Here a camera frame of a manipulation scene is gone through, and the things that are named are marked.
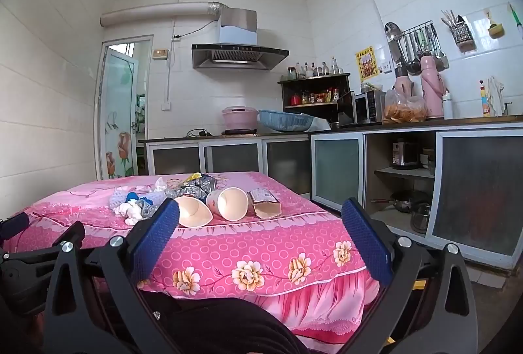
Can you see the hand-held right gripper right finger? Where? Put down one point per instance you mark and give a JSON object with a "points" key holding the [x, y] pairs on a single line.
{"points": [[365, 243]]}

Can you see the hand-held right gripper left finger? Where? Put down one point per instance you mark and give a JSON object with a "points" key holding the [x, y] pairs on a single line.
{"points": [[155, 241]]}

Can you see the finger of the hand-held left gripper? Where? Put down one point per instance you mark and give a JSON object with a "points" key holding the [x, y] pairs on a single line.
{"points": [[14, 225]]}

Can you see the white tissue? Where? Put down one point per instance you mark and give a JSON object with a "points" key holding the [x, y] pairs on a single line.
{"points": [[128, 212]]}

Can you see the white paper cup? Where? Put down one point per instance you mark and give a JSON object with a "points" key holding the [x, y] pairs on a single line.
{"points": [[229, 203], [192, 212]]}

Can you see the blue cloth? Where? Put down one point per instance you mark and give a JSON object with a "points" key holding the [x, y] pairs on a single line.
{"points": [[131, 197]]}

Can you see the blue yellow foil snack bag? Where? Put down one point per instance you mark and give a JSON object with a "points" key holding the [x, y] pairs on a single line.
{"points": [[198, 187]]}

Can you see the brown paper packet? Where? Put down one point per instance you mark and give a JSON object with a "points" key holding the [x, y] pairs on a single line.
{"points": [[265, 207]]}

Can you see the black frying pan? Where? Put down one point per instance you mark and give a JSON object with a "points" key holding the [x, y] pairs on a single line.
{"points": [[404, 203]]}

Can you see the steel pot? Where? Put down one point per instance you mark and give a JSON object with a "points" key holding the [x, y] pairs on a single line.
{"points": [[421, 219]]}

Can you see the electric pressure cooker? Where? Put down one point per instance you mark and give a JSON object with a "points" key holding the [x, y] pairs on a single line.
{"points": [[404, 154]]}

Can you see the pink floral tablecloth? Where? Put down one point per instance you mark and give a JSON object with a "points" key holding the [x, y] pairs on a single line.
{"points": [[253, 248]]}

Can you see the kitchen cabinet frosted doors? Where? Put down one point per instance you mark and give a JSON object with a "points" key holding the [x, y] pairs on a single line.
{"points": [[233, 156]]}

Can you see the kitchen cabinet with open shelf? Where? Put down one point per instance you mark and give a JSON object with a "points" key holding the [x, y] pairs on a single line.
{"points": [[474, 190]]}

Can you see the white cloth beside basket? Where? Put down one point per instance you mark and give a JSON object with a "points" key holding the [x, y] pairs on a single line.
{"points": [[320, 125]]}

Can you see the glass door with rose print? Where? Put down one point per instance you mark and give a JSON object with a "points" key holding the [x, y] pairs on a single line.
{"points": [[118, 113]]}

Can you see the silver microwave oven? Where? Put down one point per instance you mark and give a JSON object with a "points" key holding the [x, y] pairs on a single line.
{"points": [[367, 107]]}

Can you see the plastic bag of fried food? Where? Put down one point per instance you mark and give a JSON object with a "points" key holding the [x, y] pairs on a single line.
{"points": [[404, 111]]}

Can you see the black induction cooker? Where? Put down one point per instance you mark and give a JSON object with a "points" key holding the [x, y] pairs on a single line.
{"points": [[240, 131]]}

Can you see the blue plastic basket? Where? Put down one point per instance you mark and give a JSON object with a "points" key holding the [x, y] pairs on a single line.
{"points": [[284, 121]]}

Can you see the pink pot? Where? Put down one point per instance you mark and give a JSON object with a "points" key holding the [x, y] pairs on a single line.
{"points": [[240, 118]]}

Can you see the row of seasoning jars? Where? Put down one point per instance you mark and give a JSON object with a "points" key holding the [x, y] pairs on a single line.
{"points": [[314, 97]]}

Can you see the white squeeze bottle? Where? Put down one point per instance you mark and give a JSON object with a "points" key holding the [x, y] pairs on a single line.
{"points": [[448, 107]]}

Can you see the pink thermos with dark top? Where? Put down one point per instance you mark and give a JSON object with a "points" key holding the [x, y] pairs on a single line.
{"points": [[402, 82]]}

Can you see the tall pink thermos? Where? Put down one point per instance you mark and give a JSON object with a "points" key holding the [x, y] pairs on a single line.
{"points": [[433, 92]]}

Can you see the dark wooden shelf rack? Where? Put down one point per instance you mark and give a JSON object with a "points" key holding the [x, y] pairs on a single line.
{"points": [[314, 82]]}

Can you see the row of glass bottles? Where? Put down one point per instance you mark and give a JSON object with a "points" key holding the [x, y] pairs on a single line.
{"points": [[314, 69]]}

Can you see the yellow detergent bottle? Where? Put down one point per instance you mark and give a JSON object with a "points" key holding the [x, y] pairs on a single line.
{"points": [[485, 103]]}

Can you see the row of hanging kitchen utensils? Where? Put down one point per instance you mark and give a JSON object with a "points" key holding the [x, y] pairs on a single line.
{"points": [[412, 60]]}

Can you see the white rag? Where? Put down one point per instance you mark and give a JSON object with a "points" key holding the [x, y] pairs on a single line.
{"points": [[496, 94]]}

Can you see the steel range hood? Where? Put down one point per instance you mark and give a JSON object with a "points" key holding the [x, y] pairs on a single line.
{"points": [[239, 52]]}

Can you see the metal chopstick holder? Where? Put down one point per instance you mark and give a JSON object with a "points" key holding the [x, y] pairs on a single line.
{"points": [[461, 33]]}

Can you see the green bottle brush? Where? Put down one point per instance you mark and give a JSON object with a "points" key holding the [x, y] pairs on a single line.
{"points": [[515, 17]]}

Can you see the white wall socket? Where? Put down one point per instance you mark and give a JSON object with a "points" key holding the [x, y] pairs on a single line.
{"points": [[385, 67]]}

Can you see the yellow wall poster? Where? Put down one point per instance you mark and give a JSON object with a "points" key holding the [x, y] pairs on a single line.
{"points": [[366, 64]]}

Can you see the white exhaust duct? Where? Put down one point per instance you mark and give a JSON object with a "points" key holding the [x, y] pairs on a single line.
{"points": [[155, 13]]}

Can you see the yellow wall holder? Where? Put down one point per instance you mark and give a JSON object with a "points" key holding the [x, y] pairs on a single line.
{"points": [[495, 29]]}

